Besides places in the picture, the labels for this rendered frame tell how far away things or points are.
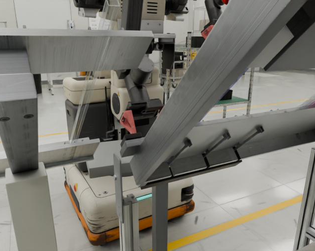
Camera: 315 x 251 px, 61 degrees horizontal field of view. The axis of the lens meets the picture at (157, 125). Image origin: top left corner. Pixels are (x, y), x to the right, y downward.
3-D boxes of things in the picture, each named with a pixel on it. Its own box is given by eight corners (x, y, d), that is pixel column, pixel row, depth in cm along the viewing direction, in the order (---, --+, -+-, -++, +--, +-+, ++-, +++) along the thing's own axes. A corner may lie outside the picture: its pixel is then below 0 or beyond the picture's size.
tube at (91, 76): (67, 156, 71) (66, 152, 71) (72, 155, 72) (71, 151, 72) (108, 5, 29) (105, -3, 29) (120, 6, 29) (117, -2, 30)
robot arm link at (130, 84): (137, 80, 88) (121, 81, 86) (144, 67, 83) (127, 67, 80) (143, 98, 86) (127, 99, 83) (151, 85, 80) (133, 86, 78)
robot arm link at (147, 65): (137, 63, 90) (113, 65, 86) (148, 39, 81) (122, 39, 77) (149, 93, 86) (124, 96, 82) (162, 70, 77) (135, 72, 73)
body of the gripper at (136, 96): (162, 104, 79) (155, 83, 82) (130, 107, 75) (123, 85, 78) (156, 115, 85) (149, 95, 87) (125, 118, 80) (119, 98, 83)
